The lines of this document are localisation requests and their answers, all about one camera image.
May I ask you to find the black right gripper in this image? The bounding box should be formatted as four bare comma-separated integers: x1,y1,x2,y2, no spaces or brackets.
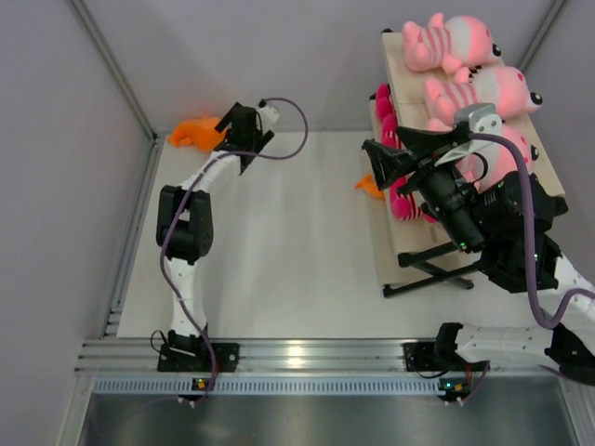
364,126,489,256

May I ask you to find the grey slotted cable duct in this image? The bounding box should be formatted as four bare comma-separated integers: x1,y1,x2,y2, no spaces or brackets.
93,376,455,396

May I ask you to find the cream two-tier folding shelf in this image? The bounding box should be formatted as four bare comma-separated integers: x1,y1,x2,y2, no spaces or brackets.
366,28,569,298

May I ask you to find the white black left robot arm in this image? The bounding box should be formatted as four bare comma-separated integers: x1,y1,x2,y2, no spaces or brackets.
156,99,279,371

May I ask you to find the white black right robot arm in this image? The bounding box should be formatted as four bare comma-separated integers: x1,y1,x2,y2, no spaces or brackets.
363,125,594,386

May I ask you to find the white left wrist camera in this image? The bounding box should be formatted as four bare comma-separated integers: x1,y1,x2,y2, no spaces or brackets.
257,102,280,128

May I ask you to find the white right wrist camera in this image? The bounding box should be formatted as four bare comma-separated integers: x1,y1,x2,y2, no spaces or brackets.
436,103,502,165

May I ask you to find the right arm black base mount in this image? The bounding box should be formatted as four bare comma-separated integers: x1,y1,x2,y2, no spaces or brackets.
403,341,461,374

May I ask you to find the orange plush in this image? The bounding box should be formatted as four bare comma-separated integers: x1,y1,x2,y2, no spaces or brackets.
167,117,224,152
354,174,385,200

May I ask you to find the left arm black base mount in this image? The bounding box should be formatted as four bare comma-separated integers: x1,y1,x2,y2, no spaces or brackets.
157,330,240,373

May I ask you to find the pink striped plush shelf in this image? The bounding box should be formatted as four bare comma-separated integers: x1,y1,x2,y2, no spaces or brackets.
424,66,543,125
402,13,502,74

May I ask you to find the magenta plush on lower shelf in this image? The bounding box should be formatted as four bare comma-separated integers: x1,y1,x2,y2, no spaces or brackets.
374,83,405,162

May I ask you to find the small pink striped plush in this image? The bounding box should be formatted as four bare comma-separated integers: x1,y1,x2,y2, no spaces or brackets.
448,124,534,192

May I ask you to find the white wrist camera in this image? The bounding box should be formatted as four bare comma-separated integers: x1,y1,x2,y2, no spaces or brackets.
436,103,502,165
257,102,280,128

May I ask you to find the pink striped plush front shelf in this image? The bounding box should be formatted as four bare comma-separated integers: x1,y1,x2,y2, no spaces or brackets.
424,66,543,125

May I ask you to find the aluminium rail frame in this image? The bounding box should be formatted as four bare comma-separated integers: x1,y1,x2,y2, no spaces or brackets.
73,337,577,375

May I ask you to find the pink striped plush back shelf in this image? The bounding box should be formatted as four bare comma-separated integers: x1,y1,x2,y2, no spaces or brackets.
402,13,502,74

